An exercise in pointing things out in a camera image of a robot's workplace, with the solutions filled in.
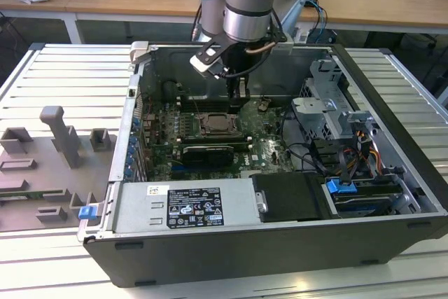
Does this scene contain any metal wire locking lever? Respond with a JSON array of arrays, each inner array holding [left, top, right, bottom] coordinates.
[[190, 95, 203, 118]]

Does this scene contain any silver square CPU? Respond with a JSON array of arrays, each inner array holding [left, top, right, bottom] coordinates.
[[206, 116, 235, 131]]

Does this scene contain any metal socket cover frame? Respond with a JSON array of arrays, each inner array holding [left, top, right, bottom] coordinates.
[[198, 112, 243, 137]]

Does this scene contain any CPU socket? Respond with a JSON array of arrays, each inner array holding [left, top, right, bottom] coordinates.
[[197, 111, 243, 138]]

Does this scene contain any green motherboard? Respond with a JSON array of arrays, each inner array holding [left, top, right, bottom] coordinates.
[[138, 92, 305, 181]]

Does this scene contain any metal disk bay cage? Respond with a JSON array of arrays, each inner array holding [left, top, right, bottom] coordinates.
[[290, 59, 381, 141]]

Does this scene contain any black graphics card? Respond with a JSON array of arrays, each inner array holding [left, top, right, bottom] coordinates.
[[181, 144, 235, 168]]

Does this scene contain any black plastic shroud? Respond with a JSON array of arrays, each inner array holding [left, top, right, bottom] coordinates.
[[251, 172, 332, 223]]

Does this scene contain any silver power supply box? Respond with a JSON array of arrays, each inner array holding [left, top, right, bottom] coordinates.
[[112, 176, 258, 234]]

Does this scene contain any hard disk blue carrier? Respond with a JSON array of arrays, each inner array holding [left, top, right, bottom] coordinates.
[[324, 178, 409, 218]]

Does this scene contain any black PC case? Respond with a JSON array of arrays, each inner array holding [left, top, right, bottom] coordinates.
[[78, 40, 448, 288]]

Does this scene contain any small blue plastic tab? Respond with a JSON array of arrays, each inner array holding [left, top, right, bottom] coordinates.
[[78, 206, 96, 221]]

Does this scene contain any grey parts rack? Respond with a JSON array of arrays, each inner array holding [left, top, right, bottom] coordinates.
[[0, 104, 118, 233]]

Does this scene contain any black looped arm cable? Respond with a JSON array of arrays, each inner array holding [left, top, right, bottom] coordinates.
[[223, 8, 285, 80]]

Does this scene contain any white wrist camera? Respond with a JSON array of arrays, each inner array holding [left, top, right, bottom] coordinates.
[[190, 46, 227, 79]]

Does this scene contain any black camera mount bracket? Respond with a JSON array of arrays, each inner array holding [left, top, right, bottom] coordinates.
[[195, 27, 288, 69]]

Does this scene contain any black disk wire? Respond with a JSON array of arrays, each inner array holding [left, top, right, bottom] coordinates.
[[337, 147, 355, 188]]

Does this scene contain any yellow orange wire bundle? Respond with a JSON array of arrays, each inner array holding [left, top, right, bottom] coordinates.
[[355, 130, 384, 174]]

